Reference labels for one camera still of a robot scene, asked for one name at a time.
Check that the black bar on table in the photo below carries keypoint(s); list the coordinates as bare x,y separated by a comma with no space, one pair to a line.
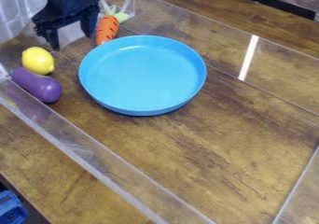
292,9

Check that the purple toy eggplant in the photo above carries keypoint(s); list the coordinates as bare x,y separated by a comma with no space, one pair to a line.
41,86

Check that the yellow toy lemon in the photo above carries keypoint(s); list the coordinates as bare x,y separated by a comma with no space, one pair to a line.
37,60

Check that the blue object at corner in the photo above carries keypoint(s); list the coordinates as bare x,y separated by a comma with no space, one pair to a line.
13,212

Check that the orange toy carrot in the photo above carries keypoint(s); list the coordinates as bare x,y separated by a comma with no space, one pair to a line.
108,26

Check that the blue plastic tray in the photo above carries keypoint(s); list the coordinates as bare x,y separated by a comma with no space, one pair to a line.
143,75

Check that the clear acrylic barrier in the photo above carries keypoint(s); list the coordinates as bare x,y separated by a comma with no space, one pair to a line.
230,160

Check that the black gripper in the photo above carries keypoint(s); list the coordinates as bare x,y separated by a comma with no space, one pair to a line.
59,15

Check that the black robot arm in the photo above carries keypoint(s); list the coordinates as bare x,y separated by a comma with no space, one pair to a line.
63,12

